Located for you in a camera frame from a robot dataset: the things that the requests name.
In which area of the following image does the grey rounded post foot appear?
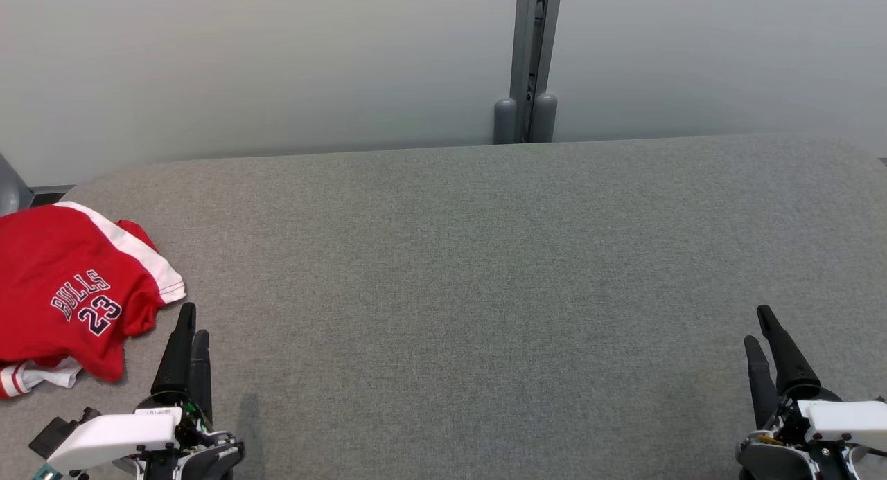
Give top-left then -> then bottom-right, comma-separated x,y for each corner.
532,93 -> 559,143
493,98 -> 518,145

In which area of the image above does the grey metal partition post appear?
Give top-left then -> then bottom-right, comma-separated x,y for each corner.
509,0 -> 563,143

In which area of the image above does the grey curved panel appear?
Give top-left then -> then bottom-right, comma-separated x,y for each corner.
0,153 -> 34,217

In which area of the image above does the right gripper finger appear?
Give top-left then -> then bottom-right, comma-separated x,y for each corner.
757,305 -> 822,398
744,335 -> 780,429

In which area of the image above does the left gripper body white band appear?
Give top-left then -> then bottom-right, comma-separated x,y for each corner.
45,390 -> 245,480

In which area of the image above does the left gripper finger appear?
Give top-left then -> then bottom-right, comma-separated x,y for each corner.
151,302 -> 197,398
190,330 -> 213,425

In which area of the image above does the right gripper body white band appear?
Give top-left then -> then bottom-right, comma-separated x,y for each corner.
736,389 -> 887,480

